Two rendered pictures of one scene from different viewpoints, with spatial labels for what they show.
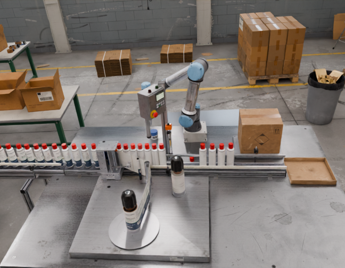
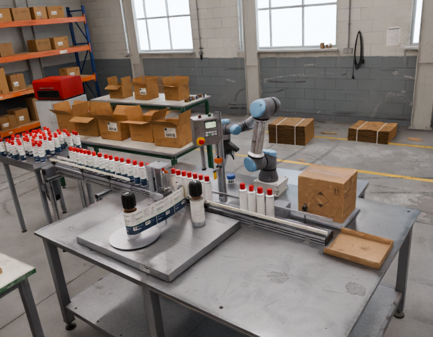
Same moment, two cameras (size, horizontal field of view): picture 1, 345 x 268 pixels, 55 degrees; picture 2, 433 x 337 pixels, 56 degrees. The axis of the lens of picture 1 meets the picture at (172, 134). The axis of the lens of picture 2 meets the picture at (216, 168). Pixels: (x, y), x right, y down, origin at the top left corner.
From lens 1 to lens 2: 1.40 m
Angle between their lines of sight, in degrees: 30
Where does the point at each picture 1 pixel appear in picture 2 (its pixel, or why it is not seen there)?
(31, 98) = (159, 132)
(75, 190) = not seen: hidden behind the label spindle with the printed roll
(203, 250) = (169, 269)
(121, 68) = (295, 137)
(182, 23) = (393, 98)
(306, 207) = (316, 276)
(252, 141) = (309, 199)
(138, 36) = (336, 109)
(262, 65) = not seen: outside the picture
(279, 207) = (286, 267)
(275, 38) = not seen: outside the picture
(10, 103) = (145, 135)
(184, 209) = (188, 237)
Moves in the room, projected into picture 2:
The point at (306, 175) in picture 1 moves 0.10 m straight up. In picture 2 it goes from (353, 251) to (353, 235)
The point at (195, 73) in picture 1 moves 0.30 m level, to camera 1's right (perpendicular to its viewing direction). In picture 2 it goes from (256, 109) to (299, 111)
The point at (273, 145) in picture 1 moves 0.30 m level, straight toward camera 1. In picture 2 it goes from (335, 211) to (303, 229)
